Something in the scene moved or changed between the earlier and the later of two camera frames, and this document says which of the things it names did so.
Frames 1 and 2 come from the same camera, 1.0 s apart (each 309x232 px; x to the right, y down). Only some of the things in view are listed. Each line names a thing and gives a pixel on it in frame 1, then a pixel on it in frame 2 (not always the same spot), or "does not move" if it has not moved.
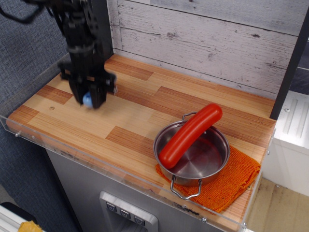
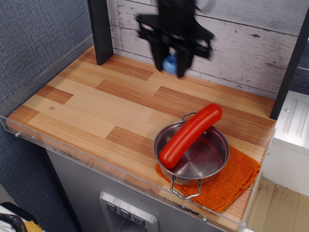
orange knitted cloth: [219, 192] does not move
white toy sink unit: [287, 163] does not move
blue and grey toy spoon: [87, 100] -> [170, 64]
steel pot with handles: [201, 164] does not move
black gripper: [87, 65] -> [174, 25]
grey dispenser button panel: [118, 215] does not move
